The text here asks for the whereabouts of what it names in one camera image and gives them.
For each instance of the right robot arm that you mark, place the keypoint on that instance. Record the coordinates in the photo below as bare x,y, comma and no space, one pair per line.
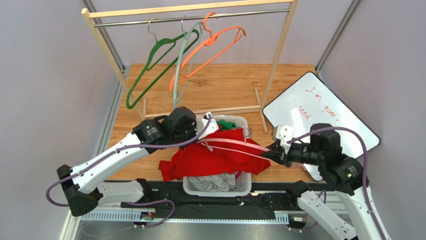
347,177

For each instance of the white plastic laundry basket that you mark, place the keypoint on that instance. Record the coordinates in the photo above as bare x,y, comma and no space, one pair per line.
243,179

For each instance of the pink hanger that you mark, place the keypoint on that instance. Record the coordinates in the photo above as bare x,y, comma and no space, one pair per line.
235,142

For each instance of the grey garment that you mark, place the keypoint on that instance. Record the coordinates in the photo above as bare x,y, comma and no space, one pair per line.
223,182

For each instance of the green garment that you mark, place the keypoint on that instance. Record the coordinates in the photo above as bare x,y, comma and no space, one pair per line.
226,125

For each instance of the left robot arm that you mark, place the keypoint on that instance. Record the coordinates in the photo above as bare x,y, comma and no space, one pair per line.
85,186

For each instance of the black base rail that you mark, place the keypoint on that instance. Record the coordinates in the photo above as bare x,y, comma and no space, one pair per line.
168,202

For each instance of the white whiteboard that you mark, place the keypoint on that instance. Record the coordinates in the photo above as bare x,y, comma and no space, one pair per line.
310,101

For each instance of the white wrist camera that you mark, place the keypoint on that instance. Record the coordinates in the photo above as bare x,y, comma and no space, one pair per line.
205,125
281,135

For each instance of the magenta garment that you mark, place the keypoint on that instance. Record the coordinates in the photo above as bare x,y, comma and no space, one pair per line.
238,173

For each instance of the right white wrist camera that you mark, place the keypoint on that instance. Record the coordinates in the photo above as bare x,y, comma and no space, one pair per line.
281,135

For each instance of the red t shirt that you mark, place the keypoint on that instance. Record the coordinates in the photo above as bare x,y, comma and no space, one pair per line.
214,158

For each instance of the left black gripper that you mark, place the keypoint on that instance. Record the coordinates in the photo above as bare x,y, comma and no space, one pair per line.
193,127

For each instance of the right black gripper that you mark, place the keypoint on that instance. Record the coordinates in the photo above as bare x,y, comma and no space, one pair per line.
281,156

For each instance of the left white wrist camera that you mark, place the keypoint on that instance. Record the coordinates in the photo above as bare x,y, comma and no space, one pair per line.
205,125

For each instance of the wooden clothes rack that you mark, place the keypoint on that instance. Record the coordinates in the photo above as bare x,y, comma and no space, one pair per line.
91,16

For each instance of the orange hanger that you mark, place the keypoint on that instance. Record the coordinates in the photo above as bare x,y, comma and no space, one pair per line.
206,46

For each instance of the mint green hanger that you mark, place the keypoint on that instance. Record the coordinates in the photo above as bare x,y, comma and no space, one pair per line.
176,95

